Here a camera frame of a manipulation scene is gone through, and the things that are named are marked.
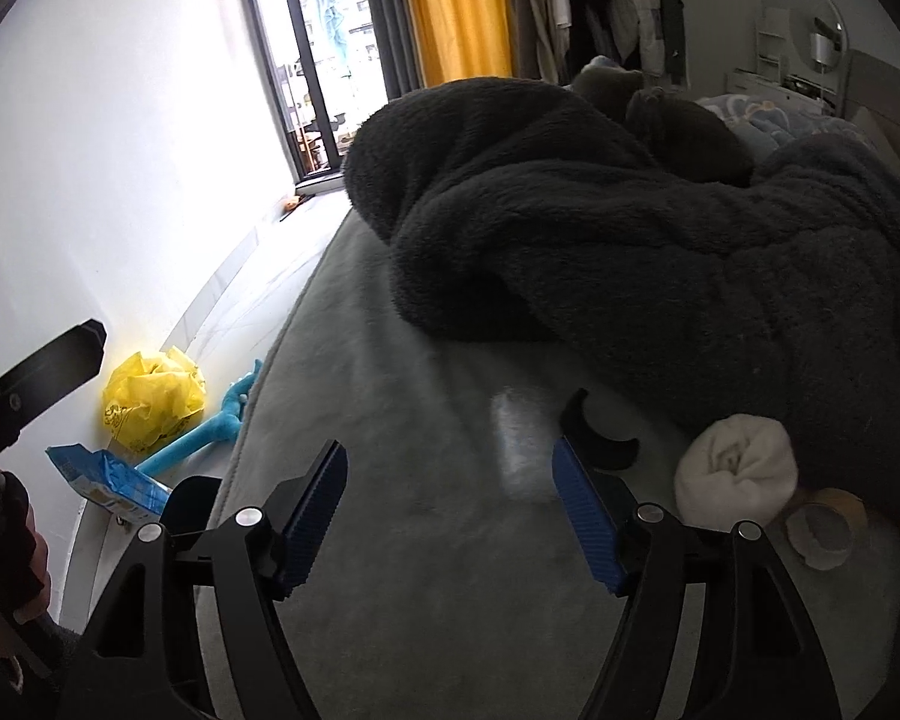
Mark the beige hanging garment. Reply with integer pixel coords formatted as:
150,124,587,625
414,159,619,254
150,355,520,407
517,0,575,83

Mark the silver table lamp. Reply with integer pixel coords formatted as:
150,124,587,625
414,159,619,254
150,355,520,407
808,15,842,91

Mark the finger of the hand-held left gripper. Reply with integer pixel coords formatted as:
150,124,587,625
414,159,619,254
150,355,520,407
0,320,107,422

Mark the person's grey fleece clothing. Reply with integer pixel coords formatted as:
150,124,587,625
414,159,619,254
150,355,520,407
41,611,91,691

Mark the white dresser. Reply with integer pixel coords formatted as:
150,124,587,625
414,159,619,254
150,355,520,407
724,67,845,119

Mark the white rolled sock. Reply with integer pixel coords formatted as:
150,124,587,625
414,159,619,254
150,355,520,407
675,415,800,520

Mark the black framed glass door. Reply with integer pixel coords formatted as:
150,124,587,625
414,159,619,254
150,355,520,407
232,0,391,186

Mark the yellow plastic bag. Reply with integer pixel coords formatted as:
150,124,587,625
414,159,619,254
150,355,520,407
103,349,207,457

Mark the blue cloud patterned blanket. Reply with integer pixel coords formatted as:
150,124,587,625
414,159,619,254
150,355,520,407
694,90,871,166

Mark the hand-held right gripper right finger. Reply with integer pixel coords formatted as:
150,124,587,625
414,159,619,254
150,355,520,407
553,435,845,720

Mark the wide grey curtain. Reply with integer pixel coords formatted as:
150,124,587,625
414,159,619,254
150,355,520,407
495,0,541,80

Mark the grey cat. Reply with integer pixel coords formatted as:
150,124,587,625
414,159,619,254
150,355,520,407
570,64,755,188

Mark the white desktop organizer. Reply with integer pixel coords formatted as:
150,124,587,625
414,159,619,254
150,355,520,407
756,7,792,72

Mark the white hanging jacket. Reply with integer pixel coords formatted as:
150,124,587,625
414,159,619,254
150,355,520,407
600,0,665,76

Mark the beige bed headboard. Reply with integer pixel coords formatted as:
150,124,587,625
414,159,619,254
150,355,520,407
844,49,900,192

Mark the round white mirror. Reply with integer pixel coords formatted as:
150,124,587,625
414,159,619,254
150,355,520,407
787,0,847,76

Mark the grey hanging garment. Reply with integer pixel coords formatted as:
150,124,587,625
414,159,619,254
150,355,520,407
645,0,689,83

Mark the person's left hand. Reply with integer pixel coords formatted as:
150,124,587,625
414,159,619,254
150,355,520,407
0,517,52,683

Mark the blue printed bag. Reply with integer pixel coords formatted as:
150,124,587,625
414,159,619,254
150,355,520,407
45,444,173,522

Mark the bed with grey sheet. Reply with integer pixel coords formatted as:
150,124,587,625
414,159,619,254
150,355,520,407
225,206,900,720

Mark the black hanging garment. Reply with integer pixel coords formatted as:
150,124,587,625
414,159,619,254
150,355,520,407
566,0,631,72

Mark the cardboard tape roll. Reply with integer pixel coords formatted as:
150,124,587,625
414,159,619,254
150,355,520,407
786,487,869,569

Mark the dark grey fleece blanket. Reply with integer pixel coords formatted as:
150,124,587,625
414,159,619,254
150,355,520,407
341,77,900,533

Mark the narrow grey curtain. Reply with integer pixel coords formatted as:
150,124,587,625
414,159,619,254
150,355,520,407
356,0,425,102

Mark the yellow curtain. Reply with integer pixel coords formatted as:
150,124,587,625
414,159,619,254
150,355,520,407
394,0,515,91

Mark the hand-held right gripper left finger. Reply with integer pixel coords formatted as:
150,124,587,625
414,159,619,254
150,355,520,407
67,439,350,720

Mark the turquoise toy stick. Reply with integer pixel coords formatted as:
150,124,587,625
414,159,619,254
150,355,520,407
133,358,265,477

